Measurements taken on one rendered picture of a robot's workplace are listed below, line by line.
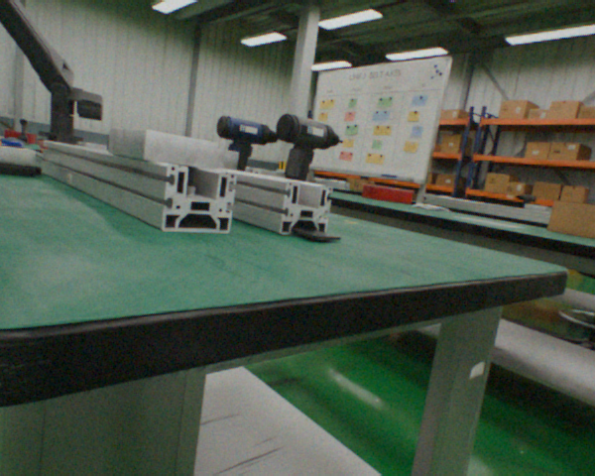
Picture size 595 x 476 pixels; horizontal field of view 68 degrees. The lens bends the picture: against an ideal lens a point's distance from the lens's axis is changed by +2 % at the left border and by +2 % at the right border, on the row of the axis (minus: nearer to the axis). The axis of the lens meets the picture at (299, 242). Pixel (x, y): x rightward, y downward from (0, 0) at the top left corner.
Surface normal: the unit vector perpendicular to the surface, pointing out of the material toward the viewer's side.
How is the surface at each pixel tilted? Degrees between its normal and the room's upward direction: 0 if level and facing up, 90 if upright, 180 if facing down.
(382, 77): 90
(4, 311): 0
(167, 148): 90
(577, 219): 89
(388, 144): 90
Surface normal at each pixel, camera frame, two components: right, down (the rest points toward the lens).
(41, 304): 0.15, -0.98
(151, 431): 0.65, 0.21
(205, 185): -0.76, -0.01
